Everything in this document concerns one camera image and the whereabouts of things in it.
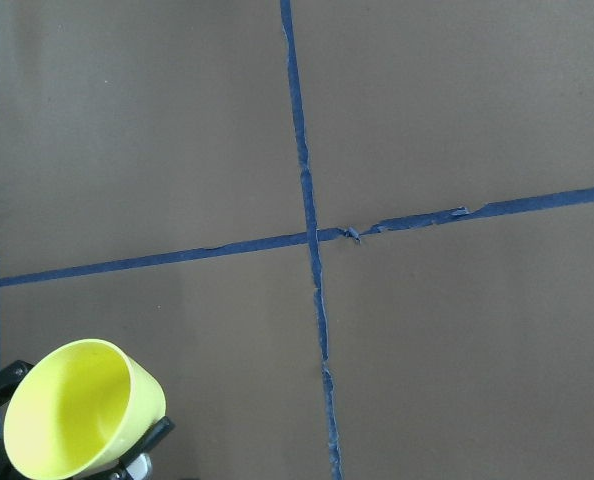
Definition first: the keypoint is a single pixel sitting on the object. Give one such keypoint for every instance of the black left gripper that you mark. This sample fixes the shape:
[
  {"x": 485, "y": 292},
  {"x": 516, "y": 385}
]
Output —
[{"x": 136, "y": 463}]

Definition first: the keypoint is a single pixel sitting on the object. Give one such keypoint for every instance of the yellow cup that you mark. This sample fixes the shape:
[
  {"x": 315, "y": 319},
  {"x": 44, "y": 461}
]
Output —
[{"x": 81, "y": 407}]

